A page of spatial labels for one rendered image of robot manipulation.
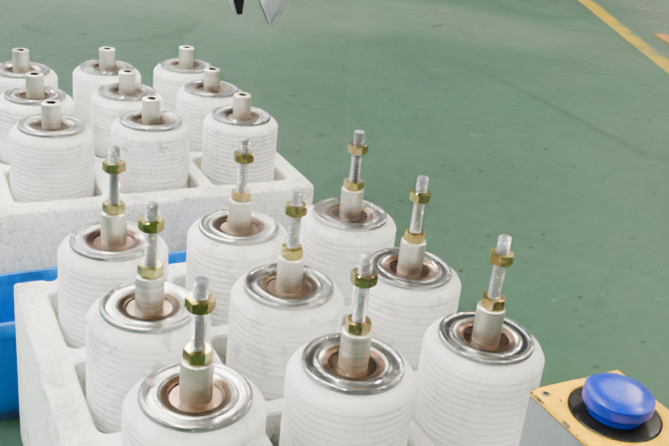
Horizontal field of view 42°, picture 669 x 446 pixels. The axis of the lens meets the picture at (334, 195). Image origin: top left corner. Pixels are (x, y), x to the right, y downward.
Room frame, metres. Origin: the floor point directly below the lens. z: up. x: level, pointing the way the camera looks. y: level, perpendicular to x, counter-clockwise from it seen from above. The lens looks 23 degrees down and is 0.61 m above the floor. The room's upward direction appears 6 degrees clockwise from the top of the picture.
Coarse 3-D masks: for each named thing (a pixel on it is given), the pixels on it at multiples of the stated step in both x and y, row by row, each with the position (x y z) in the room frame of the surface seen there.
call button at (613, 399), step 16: (592, 384) 0.43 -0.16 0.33; (608, 384) 0.43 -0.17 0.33; (624, 384) 0.43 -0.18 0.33; (640, 384) 0.44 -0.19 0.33; (592, 400) 0.42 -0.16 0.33; (608, 400) 0.42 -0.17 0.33; (624, 400) 0.42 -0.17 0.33; (640, 400) 0.42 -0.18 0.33; (592, 416) 0.42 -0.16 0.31; (608, 416) 0.41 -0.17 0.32; (624, 416) 0.41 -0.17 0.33; (640, 416) 0.41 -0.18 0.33
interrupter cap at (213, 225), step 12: (204, 216) 0.76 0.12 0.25; (216, 216) 0.76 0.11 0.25; (252, 216) 0.77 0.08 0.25; (264, 216) 0.78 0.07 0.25; (204, 228) 0.73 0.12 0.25; (216, 228) 0.74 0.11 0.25; (252, 228) 0.75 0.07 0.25; (264, 228) 0.75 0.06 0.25; (276, 228) 0.75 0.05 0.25; (216, 240) 0.72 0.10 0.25; (228, 240) 0.71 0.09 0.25; (240, 240) 0.72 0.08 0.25; (252, 240) 0.72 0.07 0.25; (264, 240) 0.72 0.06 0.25
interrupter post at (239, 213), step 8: (232, 200) 0.74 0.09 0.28; (232, 208) 0.74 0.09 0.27; (240, 208) 0.74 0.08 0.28; (248, 208) 0.74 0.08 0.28; (232, 216) 0.74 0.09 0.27; (240, 216) 0.74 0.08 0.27; (248, 216) 0.74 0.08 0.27; (232, 224) 0.74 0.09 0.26; (240, 224) 0.74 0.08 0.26; (248, 224) 0.74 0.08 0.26; (240, 232) 0.74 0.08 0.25
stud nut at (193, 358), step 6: (186, 348) 0.48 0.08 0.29; (210, 348) 0.48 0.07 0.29; (186, 354) 0.48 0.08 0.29; (192, 354) 0.48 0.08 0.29; (198, 354) 0.48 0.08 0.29; (204, 354) 0.48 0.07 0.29; (210, 354) 0.48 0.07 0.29; (186, 360) 0.48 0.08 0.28; (192, 360) 0.48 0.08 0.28; (198, 360) 0.48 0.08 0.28; (204, 360) 0.48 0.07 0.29
